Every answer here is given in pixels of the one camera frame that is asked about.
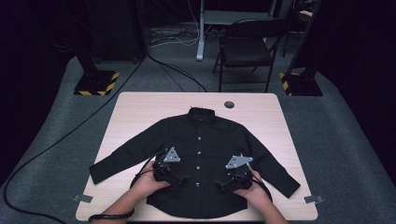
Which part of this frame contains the white desk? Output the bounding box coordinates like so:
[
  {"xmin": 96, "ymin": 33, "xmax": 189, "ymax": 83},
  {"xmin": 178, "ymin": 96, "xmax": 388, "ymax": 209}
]
[{"xmin": 195, "ymin": 0, "xmax": 295, "ymax": 62}]

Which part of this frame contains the grey metal clip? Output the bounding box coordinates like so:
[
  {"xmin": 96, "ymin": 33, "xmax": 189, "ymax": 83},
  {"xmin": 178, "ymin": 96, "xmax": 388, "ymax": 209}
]
[
  {"xmin": 303, "ymin": 195, "xmax": 325, "ymax": 204},
  {"xmin": 73, "ymin": 194, "xmax": 94, "ymax": 203}
]

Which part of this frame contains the person's right hand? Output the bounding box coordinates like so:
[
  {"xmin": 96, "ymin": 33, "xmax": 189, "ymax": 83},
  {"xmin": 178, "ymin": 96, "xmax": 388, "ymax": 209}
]
[{"xmin": 233, "ymin": 167, "xmax": 273, "ymax": 213}]

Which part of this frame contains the bundle of floor cables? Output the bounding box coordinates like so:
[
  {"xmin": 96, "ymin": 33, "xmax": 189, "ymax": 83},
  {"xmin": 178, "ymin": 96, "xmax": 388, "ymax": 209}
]
[{"xmin": 148, "ymin": 27, "xmax": 219, "ymax": 49}]

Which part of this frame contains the metal stand with striped base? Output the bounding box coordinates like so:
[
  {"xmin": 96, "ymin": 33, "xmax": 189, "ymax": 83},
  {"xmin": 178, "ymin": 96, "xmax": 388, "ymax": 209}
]
[
  {"xmin": 73, "ymin": 52, "xmax": 120, "ymax": 96},
  {"xmin": 278, "ymin": 0, "xmax": 325, "ymax": 97}
]

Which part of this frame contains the person's left hand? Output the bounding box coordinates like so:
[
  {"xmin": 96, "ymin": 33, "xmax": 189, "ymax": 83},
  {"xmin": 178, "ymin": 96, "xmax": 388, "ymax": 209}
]
[{"xmin": 132, "ymin": 161, "xmax": 171, "ymax": 200}]

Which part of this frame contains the thin black floor cable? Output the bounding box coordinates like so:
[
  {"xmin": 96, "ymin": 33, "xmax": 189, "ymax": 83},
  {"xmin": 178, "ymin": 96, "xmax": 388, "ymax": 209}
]
[{"xmin": 147, "ymin": 53, "xmax": 209, "ymax": 93}]

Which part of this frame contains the right hand-held gripper cable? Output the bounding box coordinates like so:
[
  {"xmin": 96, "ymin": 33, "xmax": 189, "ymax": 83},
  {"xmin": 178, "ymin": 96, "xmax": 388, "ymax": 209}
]
[{"xmin": 247, "ymin": 169, "xmax": 274, "ymax": 203}]

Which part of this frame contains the left hand-held gripper cable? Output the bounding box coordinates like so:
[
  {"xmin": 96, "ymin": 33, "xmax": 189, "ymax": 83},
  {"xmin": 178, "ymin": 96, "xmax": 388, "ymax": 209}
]
[{"xmin": 88, "ymin": 153, "xmax": 163, "ymax": 224}]

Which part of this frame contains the hand-held gripper cable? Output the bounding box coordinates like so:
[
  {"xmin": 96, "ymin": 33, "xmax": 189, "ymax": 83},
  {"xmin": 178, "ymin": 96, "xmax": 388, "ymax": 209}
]
[
  {"xmin": 247, "ymin": 169, "xmax": 274, "ymax": 203},
  {"xmin": 88, "ymin": 153, "xmax": 163, "ymax": 224}
]

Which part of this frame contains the black button shirt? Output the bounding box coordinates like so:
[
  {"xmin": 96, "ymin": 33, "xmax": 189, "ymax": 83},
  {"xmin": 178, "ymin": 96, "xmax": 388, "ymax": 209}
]
[{"xmin": 89, "ymin": 106, "xmax": 302, "ymax": 219}]

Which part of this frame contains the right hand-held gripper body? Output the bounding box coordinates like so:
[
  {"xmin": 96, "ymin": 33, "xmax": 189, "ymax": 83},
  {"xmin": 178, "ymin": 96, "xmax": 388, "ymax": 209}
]
[{"xmin": 221, "ymin": 155, "xmax": 254, "ymax": 192}]

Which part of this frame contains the black folding chair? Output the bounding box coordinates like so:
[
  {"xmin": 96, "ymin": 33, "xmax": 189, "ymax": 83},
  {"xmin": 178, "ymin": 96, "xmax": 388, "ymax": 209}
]
[{"xmin": 212, "ymin": 18, "xmax": 289, "ymax": 93}]

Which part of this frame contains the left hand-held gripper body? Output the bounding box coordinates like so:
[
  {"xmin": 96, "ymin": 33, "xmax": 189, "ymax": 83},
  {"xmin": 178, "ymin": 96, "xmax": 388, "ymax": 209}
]
[{"xmin": 152, "ymin": 147, "xmax": 185, "ymax": 187}]

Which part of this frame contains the thick black floor cable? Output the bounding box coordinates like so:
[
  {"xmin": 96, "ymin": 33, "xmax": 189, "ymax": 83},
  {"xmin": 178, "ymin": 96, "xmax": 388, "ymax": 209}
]
[{"xmin": 2, "ymin": 52, "xmax": 148, "ymax": 224}]

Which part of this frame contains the dark cabinet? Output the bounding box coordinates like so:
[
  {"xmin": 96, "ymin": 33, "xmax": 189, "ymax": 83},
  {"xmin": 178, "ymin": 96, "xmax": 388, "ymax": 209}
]
[{"xmin": 85, "ymin": 0, "xmax": 146, "ymax": 63}]

